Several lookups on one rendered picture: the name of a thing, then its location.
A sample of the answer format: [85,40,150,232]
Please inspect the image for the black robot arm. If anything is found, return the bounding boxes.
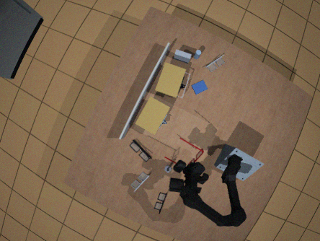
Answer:
[169,154,246,227]

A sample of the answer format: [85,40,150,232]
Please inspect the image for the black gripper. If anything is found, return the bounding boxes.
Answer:
[173,160,209,184]

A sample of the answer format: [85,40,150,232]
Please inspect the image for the black rectangular glasses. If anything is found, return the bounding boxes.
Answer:
[130,140,152,162]

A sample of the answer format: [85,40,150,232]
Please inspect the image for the light grey flat panel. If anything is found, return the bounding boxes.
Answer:
[119,43,170,139]

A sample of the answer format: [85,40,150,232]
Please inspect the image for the light blue cylinder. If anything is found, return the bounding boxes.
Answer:
[194,50,201,59]

